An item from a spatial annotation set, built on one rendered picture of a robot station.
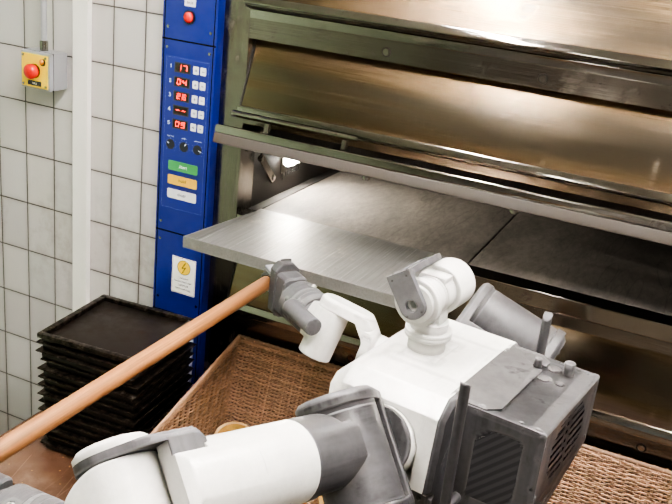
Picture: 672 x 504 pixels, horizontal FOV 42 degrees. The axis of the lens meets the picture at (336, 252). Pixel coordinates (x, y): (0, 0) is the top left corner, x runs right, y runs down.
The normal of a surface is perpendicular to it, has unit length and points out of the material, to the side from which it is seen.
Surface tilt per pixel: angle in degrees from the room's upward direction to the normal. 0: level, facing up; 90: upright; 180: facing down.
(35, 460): 0
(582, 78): 90
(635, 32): 70
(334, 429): 25
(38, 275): 90
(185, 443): 44
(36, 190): 90
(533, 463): 90
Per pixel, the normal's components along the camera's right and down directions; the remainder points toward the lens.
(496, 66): -0.42, 0.28
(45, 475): 0.11, -0.93
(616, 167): -0.36, -0.05
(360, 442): 0.66, -0.40
